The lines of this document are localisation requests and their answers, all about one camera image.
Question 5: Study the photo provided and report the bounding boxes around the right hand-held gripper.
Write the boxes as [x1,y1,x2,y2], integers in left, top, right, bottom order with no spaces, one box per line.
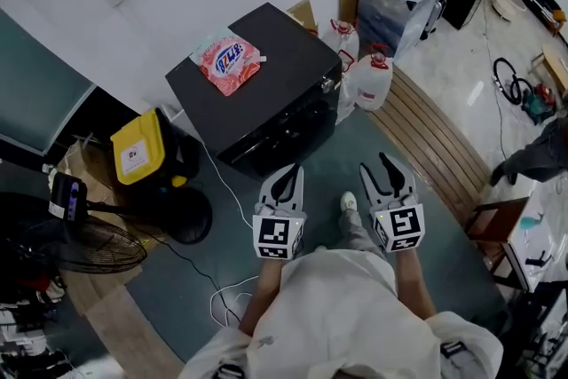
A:
[359,153,426,254]

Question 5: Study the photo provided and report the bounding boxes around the pink detergent pouch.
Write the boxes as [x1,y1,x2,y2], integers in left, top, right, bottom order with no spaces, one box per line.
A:
[189,28,270,98]

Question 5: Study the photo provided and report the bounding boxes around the yellow lidded black bin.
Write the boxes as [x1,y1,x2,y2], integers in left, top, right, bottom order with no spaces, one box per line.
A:
[109,107,201,192]

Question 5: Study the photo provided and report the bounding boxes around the white round basin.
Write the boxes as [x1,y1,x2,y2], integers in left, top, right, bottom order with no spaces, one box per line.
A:
[493,0,527,21]

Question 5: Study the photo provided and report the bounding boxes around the wooden slatted platform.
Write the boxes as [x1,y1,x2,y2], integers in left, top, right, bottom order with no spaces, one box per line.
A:
[367,64,493,227]

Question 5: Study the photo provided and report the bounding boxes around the brown wooden chair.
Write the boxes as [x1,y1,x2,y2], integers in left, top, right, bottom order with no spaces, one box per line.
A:
[465,195,532,280]

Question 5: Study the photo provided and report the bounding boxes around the person's white shirt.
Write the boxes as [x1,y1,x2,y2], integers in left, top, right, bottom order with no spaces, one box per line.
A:
[177,247,505,379]

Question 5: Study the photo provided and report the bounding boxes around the person's grey trousers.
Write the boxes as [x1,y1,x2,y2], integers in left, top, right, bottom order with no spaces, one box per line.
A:
[337,208,387,258]

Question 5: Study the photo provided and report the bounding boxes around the open cardboard box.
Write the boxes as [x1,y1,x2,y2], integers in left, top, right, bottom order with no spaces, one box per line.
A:
[286,0,320,36]

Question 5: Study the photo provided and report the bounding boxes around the black washing machine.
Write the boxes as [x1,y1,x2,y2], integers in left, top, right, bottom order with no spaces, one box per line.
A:
[164,2,343,179]

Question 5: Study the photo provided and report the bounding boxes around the black standing fan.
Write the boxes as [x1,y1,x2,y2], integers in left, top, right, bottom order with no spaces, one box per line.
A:
[0,171,213,276]

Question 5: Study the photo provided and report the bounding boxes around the white cable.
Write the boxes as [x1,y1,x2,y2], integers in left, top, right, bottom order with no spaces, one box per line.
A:
[200,140,261,328]

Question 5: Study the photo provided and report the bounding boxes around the person's white shoe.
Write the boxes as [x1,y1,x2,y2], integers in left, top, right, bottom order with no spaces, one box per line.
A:
[339,190,359,213]

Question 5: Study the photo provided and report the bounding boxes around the person's right forearm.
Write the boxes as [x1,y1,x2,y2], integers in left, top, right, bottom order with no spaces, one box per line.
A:
[392,250,438,320]

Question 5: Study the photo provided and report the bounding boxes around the black cable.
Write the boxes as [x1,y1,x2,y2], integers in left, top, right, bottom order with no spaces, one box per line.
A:
[141,230,243,328]

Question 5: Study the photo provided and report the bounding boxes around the teal glass partition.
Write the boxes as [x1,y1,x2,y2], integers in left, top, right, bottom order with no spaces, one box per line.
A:
[0,8,97,156]

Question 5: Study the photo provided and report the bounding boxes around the green power tool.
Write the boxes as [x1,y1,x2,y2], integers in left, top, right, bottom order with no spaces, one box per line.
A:
[521,83,556,125]

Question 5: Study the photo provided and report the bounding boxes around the white box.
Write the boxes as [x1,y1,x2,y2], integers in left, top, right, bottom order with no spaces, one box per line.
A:
[503,186,568,294]

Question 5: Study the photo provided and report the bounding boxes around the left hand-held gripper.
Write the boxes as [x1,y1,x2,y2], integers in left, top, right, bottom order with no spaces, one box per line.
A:
[251,165,308,261]

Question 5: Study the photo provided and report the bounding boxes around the small wooden table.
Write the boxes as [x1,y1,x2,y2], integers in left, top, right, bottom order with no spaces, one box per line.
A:
[532,42,568,92]

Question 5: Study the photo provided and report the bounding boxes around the stacked flat cardboard boxes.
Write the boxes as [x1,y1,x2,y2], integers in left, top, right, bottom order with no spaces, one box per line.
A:
[55,137,116,209]

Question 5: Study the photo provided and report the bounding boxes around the translucent plastic drawer unit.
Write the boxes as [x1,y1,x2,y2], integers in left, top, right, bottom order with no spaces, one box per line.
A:
[357,0,440,59]

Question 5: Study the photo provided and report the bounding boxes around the silver suitcase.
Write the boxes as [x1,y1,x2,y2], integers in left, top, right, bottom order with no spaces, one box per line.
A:
[423,0,447,41]

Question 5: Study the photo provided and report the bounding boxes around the grey strap with black buckle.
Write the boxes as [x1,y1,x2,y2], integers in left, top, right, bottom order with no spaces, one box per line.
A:
[438,340,471,369]
[212,362,246,379]

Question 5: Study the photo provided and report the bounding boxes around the person's left forearm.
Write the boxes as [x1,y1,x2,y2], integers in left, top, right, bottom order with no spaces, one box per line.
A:
[238,255,292,336]

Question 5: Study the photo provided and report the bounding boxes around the black coiled hose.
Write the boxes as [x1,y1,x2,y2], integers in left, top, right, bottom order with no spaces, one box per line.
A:
[493,57,533,106]

